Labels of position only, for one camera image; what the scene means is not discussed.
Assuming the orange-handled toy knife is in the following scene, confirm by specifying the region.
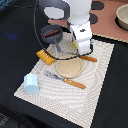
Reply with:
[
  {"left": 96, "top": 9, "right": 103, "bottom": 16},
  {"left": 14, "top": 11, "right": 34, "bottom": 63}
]
[{"left": 80, "top": 56, "right": 97, "bottom": 62}]

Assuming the beige woven placemat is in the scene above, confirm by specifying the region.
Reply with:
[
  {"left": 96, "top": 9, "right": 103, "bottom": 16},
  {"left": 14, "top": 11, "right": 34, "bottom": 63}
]
[{"left": 14, "top": 33, "right": 114, "bottom": 128}]

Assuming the orange toy bread loaf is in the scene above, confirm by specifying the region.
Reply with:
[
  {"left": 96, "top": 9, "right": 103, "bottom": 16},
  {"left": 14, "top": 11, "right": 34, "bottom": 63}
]
[{"left": 36, "top": 50, "right": 55, "bottom": 65}]

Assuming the beige bowl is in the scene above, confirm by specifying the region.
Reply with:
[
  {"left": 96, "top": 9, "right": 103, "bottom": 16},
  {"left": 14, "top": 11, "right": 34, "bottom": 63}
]
[{"left": 116, "top": 4, "right": 128, "bottom": 31}]

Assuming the round wooden plate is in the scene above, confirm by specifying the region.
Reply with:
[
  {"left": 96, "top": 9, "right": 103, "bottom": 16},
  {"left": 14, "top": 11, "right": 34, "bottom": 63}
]
[{"left": 56, "top": 54, "right": 83, "bottom": 78}]

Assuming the grey frying pan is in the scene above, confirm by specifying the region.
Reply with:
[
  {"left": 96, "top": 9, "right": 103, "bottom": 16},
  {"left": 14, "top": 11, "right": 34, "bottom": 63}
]
[{"left": 41, "top": 25, "right": 63, "bottom": 53}]

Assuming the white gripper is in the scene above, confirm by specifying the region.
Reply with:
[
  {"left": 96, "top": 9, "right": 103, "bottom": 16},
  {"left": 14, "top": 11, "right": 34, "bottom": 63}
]
[{"left": 70, "top": 21, "right": 92, "bottom": 55}]

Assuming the red-brown toy sausage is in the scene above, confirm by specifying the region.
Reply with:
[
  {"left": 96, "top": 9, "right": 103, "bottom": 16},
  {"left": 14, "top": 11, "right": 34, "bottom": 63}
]
[{"left": 43, "top": 30, "right": 59, "bottom": 38}]

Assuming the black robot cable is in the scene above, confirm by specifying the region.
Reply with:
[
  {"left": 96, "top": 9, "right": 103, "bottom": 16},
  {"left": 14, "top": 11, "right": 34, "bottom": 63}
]
[{"left": 33, "top": 0, "right": 94, "bottom": 61}]

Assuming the orange-handled toy fork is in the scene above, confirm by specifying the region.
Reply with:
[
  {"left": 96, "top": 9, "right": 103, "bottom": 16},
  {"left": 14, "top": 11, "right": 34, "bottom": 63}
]
[{"left": 44, "top": 71, "right": 86, "bottom": 89}]

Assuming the light blue milk carton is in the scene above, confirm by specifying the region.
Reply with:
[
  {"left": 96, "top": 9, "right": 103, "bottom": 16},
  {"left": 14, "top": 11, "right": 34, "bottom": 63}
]
[{"left": 24, "top": 73, "right": 39, "bottom": 94}]

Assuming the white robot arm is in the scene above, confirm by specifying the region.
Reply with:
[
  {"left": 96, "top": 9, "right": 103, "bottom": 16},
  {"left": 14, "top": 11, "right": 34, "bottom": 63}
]
[{"left": 39, "top": 0, "right": 92, "bottom": 55}]

